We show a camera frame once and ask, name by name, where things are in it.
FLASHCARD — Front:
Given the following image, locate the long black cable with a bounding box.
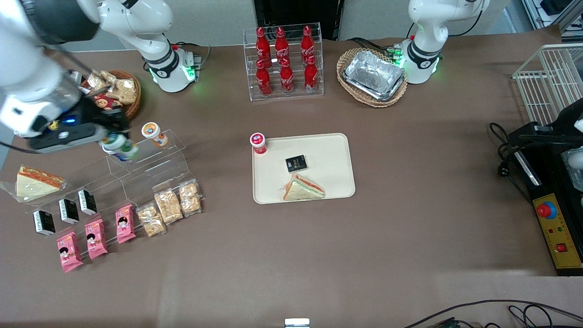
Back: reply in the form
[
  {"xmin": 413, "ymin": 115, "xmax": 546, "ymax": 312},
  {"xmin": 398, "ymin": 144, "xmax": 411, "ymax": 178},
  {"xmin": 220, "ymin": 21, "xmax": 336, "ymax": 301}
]
[{"xmin": 403, "ymin": 299, "xmax": 583, "ymax": 328}]

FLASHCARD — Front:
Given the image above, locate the pink snack packet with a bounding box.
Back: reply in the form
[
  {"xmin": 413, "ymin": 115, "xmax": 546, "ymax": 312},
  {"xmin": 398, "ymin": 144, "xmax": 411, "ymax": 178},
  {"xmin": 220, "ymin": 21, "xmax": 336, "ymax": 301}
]
[
  {"xmin": 114, "ymin": 204, "xmax": 137, "ymax": 245},
  {"xmin": 56, "ymin": 231, "xmax": 85, "ymax": 273},
  {"xmin": 84, "ymin": 219, "xmax": 109, "ymax": 261}
]

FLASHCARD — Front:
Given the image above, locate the wrapped triangle sandwich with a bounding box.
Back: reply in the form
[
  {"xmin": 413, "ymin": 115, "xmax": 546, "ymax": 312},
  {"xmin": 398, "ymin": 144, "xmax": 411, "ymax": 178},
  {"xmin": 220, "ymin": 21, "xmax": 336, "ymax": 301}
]
[
  {"xmin": 1, "ymin": 165, "xmax": 68, "ymax": 204},
  {"xmin": 278, "ymin": 173, "xmax": 326, "ymax": 202}
]

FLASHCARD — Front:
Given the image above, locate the black and yellow control box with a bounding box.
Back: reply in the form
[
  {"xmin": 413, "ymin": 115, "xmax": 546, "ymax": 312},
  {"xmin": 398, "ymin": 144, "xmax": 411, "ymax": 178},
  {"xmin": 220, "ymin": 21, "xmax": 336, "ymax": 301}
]
[{"xmin": 507, "ymin": 121, "xmax": 583, "ymax": 277}]

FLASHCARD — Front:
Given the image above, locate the beige plastic tray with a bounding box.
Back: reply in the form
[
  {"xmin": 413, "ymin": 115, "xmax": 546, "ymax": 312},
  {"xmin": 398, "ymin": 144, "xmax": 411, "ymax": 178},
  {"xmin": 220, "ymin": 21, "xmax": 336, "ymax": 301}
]
[{"xmin": 252, "ymin": 133, "xmax": 356, "ymax": 205}]

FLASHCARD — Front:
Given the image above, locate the red emergency stop button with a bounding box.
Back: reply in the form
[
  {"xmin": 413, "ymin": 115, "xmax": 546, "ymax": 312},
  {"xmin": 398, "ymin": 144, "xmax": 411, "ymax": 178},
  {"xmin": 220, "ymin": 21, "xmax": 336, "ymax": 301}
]
[{"xmin": 536, "ymin": 201, "xmax": 557, "ymax": 220}]

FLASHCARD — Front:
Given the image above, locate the black cable at arm base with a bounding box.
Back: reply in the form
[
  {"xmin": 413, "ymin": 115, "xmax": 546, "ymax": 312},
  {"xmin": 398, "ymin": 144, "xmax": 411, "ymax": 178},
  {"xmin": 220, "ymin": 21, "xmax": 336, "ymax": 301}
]
[{"xmin": 170, "ymin": 41, "xmax": 213, "ymax": 70}]

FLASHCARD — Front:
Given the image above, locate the black power cable with plug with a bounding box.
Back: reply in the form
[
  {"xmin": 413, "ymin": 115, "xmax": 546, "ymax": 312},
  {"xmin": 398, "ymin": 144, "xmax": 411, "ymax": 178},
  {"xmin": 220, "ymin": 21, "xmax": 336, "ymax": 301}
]
[{"xmin": 488, "ymin": 122, "xmax": 534, "ymax": 206}]

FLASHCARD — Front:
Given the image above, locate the white wire basket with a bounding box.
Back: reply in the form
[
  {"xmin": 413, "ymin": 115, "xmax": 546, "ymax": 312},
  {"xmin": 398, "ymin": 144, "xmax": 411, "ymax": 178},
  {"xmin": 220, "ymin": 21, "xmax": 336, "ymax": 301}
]
[{"xmin": 512, "ymin": 43, "xmax": 583, "ymax": 126}]

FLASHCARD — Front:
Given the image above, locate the metal shelf frame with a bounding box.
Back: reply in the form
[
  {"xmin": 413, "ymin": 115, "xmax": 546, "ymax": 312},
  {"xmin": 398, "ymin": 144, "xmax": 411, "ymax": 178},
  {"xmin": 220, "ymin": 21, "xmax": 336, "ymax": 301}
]
[{"xmin": 521, "ymin": 0, "xmax": 583, "ymax": 33}]

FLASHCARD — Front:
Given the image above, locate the dark red cookie box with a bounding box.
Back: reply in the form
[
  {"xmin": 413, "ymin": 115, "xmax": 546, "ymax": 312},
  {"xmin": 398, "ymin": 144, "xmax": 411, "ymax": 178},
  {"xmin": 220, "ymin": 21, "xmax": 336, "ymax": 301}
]
[{"xmin": 92, "ymin": 93, "xmax": 123, "ymax": 113}]

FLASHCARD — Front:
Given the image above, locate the green gum bottle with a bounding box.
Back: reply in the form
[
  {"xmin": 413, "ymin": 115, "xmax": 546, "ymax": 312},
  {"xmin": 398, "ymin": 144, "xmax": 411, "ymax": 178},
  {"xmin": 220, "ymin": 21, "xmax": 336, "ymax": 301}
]
[{"xmin": 102, "ymin": 133, "xmax": 140, "ymax": 158}]

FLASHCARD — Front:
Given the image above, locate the red cola bottle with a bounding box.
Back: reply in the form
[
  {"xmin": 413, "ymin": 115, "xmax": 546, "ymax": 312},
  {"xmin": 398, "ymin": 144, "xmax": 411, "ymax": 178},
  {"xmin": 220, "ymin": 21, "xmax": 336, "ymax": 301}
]
[
  {"xmin": 304, "ymin": 55, "xmax": 319, "ymax": 92},
  {"xmin": 255, "ymin": 26, "xmax": 271, "ymax": 64},
  {"xmin": 275, "ymin": 26, "xmax": 290, "ymax": 61},
  {"xmin": 256, "ymin": 59, "xmax": 273, "ymax": 97},
  {"xmin": 279, "ymin": 57, "xmax": 295, "ymax": 96},
  {"xmin": 300, "ymin": 25, "xmax": 315, "ymax": 59}
]

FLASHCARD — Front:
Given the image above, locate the clear acrylic step shelf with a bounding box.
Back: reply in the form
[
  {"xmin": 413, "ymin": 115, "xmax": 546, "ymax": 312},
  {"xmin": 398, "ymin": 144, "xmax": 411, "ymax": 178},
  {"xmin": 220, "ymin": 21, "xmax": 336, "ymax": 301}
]
[{"xmin": 28, "ymin": 129, "xmax": 191, "ymax": 224}]

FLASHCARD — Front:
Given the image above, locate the clear bag of crackers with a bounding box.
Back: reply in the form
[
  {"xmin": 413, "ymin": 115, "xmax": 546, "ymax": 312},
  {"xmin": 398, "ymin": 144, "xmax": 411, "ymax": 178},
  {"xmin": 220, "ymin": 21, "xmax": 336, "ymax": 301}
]
[
  {"xmin": 153, "ymin": 188, "xmax": 184, "ymax": 226},
  {"xmin": 136, "ymin": 202, "xmax": 168, "ymax": 238},
  {"xmin": 178, "ymin": 179, "xmax": 203, "ymax": 217}
]

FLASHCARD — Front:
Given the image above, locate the red gum bottle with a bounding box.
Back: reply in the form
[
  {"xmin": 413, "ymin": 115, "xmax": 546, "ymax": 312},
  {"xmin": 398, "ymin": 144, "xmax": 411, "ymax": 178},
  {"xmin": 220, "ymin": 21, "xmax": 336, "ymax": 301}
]
[{"xmin": 250, "ymin": 132, "xmax": 268, "ymax": 156}]

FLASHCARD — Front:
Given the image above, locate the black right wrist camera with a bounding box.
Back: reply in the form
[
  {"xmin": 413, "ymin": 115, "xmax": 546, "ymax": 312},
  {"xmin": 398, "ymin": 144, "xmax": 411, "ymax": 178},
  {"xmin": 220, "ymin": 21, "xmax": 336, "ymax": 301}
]
[{"xmin": 43, "ymin": 97, "xmax": 130, "ymax": 137}]

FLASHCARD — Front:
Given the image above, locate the small black carton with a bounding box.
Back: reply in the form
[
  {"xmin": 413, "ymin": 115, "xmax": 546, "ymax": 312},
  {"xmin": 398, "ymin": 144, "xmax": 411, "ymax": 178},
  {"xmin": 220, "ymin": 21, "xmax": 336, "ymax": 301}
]
[
  {"xmin": 77, "ymin": 189, "xmax": 98, "ymax": 216},
  {"xmin": 33, "ymin": 210, "xmax": 56, "ymax": 237},
  {"xmin": 58, "ymin": 198, "xmax": 81, "ymax": 225}
]

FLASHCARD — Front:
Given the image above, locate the wicker basket with foil trays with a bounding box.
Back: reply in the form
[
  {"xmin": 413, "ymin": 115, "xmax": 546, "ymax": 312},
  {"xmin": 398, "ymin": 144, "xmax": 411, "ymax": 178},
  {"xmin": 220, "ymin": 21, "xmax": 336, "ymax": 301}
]
[{"xmin": 336, "ymin": 47, "xmax": 409, "ymax": 108}]

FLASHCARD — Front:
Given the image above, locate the round wicker snack basket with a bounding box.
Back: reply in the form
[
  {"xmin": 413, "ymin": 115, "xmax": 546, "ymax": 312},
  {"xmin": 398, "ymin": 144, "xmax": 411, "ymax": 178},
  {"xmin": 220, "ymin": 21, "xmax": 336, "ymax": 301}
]
[{"xmin": 80, "ymin": 70, "xmax": 142, "ymax": 122}]

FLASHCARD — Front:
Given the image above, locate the looped black cable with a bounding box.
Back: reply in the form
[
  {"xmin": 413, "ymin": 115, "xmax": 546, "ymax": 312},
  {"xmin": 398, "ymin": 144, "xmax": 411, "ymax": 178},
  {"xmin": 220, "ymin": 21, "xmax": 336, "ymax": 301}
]
[{"xmin": 507, "ymin": 304, "xmax": 555, "ymax": 328}]

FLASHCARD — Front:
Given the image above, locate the clear acrylic bottle rack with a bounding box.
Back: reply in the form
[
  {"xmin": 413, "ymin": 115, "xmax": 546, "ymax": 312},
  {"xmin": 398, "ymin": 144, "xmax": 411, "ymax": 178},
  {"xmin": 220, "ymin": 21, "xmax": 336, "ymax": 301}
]
[{"xmin": 243, "ymin": 23, "xmax": 325, "ymax": 102}]

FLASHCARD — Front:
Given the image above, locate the small black snack packet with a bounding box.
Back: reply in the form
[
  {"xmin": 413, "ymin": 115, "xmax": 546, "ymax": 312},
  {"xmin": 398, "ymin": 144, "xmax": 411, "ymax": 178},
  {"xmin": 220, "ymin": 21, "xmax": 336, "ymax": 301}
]
[{"xmin": 285, "ymin": 155, "xmax": 308, "ymax": 174}]

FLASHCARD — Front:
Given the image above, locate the orange gum bottle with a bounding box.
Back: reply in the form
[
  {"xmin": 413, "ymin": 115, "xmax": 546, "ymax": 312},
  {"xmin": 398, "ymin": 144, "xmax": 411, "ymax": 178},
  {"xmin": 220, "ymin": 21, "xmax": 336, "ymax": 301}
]
[{"xmin": 141, "ymin": 122, "xmax": 169, "ymax": 148}]

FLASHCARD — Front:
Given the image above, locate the aluminium foil tray stack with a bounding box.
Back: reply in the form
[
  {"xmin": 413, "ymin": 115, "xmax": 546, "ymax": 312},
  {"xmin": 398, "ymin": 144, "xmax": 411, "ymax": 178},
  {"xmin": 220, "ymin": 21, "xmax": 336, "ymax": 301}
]
[{"xmin": 342, "ymin": 50, "xmax": 406, "ymax": 102}]

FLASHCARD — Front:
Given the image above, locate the black cable bundle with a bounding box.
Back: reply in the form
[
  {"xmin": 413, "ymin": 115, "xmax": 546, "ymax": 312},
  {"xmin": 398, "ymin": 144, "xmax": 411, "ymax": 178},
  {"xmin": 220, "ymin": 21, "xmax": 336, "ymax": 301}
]
[{"xmin": 346, "ymin": 36, "xmax": 402, "ymax": 58}]

